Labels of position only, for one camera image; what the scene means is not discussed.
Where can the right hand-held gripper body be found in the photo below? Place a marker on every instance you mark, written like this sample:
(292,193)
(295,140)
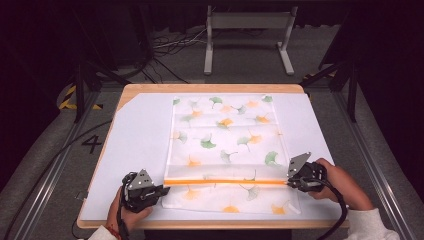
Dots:
(311,176)

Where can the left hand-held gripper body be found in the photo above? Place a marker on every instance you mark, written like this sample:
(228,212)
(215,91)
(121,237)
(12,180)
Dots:
(138,193)

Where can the white leaf-print cloth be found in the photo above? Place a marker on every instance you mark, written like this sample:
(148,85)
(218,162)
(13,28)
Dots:
(226,150)

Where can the person's left hand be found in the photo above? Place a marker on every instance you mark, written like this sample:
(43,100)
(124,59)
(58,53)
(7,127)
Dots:
(125,220)

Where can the person's right hand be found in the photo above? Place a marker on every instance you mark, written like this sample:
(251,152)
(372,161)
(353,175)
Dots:
(340,186)

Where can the red wrist band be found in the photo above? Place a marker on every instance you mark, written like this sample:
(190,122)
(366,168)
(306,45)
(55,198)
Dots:
(113,232)

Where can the white table sheet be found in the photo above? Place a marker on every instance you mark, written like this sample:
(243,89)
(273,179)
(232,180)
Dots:
(140,140)

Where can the black tripod stand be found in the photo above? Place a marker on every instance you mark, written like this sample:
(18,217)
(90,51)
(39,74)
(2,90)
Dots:
(79,93)
(351,96)

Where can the wooden table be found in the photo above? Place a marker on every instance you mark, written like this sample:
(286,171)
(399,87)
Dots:
(213,88)

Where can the yellow black floor tape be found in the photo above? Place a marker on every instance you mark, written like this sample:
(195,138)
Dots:
(68,96)

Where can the white metal stand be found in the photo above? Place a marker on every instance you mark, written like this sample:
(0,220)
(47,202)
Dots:
(250,20)

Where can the aluminium floor rail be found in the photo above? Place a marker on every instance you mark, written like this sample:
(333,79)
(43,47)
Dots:
(60,166)
(369,161)

